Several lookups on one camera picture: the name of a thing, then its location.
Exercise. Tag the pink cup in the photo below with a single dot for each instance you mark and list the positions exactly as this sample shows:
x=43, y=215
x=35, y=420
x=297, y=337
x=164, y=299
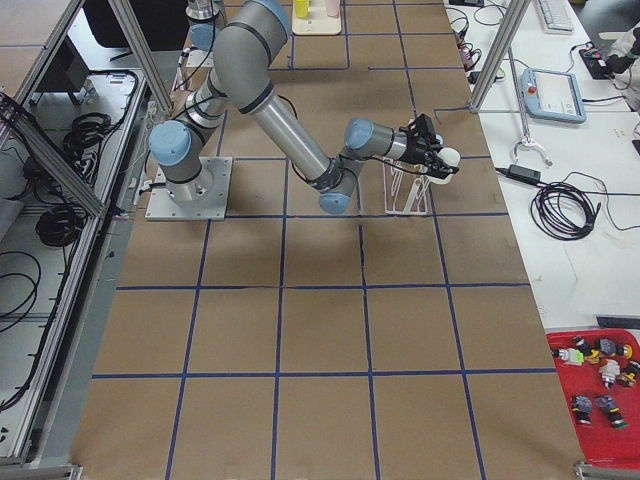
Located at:
x=332, y=8

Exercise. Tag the white keyboard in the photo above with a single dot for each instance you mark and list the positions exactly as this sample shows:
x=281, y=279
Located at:
x=554, y=16

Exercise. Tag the white wire cup rack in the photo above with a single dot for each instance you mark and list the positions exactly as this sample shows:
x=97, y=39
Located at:
x=405, y=186

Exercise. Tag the black power adapter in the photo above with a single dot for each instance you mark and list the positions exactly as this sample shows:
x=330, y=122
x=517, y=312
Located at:
x=523, y=174

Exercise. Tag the aluminium frame post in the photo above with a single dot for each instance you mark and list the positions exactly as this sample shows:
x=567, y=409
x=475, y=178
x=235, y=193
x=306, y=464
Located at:
x=502, y=41

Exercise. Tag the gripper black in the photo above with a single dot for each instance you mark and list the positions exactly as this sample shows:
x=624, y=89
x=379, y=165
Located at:
x=414, y=152

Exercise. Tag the yellow cup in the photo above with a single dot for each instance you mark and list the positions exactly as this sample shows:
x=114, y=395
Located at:
x=301, y=8

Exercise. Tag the red tray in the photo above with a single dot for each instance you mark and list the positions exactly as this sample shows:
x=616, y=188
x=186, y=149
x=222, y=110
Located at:
x=599, y=374

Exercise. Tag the green handled reacher grabber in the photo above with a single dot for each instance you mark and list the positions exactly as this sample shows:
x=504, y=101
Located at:
x=526, y=142

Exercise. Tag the cream serving tray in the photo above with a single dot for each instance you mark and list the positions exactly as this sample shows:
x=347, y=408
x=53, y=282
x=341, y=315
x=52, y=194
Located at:
x=317, y=23

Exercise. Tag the cream white cup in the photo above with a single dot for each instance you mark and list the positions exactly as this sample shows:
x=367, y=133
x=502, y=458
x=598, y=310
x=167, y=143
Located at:
x=449, y=162

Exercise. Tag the brown paper table mat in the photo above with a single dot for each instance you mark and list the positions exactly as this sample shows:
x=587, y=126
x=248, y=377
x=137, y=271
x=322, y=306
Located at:
x=282, y=343

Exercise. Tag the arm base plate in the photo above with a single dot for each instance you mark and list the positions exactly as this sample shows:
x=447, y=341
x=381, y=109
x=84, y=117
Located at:
x=205, y=198

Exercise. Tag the blue teach pendant tablet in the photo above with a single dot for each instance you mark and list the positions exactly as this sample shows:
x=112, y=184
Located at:
x=552, y=95

